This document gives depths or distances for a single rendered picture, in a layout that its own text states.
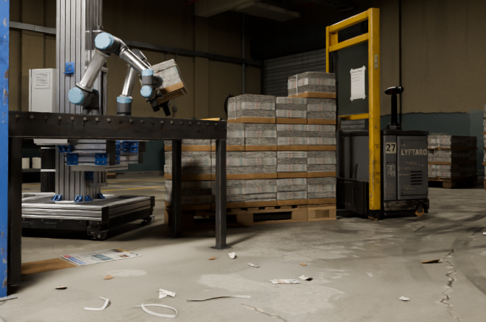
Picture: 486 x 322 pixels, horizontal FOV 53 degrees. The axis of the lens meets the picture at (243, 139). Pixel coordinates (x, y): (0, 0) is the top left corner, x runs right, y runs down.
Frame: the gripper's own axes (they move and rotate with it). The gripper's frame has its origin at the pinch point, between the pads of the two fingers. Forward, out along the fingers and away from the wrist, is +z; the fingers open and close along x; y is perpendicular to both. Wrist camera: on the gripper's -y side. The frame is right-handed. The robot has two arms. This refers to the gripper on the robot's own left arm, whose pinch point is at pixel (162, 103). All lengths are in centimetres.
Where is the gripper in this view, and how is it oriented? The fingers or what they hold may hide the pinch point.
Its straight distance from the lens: 400.1
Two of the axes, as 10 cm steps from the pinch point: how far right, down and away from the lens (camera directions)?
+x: 9.3, -3.6, 0.5
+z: 0.4, -0.2, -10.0
